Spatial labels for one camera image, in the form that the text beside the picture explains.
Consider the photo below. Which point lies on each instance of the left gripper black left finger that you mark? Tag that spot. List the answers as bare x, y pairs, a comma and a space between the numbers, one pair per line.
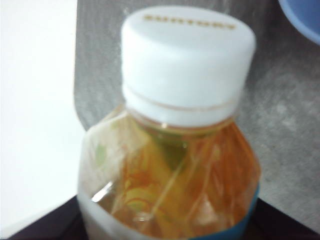
62, 222

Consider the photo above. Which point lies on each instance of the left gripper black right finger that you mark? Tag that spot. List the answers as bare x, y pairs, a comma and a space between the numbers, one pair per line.
280, 226

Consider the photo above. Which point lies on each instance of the jasmine tea bottle white label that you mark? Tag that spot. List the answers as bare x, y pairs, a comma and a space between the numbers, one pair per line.
185, 87

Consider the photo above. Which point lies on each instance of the blue ribbed plastic cup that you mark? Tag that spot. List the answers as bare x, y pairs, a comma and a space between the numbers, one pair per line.
305, 17

